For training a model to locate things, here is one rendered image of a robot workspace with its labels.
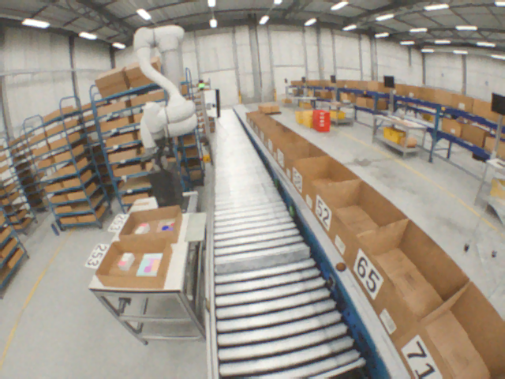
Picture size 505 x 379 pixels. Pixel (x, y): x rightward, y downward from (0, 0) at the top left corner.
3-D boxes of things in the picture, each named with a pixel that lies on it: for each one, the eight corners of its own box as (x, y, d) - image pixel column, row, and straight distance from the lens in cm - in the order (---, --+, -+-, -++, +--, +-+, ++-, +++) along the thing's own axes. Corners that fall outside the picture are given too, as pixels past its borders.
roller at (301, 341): (216, 351, 92) (213, 347, 87) (343, 324, 97) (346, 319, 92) (217, 362, 90) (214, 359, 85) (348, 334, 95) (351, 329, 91)
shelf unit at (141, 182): (129, 226, 323) (87, 85, 286) (138, 208, 360) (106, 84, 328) (192, 218, 288) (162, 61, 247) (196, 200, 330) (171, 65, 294)
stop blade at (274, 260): (218, 275, 110) (215, 263, 103) (308, 259, 114) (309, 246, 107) (218, 275, 110) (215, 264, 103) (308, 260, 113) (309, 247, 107)
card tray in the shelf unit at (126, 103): (99, 117, 284) (97, 109, 284) (110, 113, 310) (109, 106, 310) (125, 108, 264) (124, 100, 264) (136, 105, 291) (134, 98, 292)
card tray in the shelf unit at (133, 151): (110, 163, 291) (107, 155, 289) (120, 155, 316) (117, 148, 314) (136, 157, 271) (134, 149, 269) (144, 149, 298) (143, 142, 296)
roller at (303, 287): (214, 301, 104) (211, 294, 99) (323, 280, 108) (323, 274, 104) (214, 309, 101) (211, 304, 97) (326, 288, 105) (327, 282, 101)
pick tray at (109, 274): (119, 253, 145) (112, 240, 139) (173, 250, 127) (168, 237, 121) (102, 287, 129) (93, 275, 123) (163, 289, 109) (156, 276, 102)
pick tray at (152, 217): (135, 223, 166) (130, 212, 162) (183, 216, 153) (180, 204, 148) (123, 248, 146) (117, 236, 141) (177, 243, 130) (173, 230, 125)
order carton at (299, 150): (277, 163, 183) (276, 144, 178) (309, 159, 192) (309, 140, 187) (291, 183, 149) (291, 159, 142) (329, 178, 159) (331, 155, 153)
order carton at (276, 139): (267, 150, 219) (267, 134, 215) (295, 147, 227) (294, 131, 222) (277, 163, 183) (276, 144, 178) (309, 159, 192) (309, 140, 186)
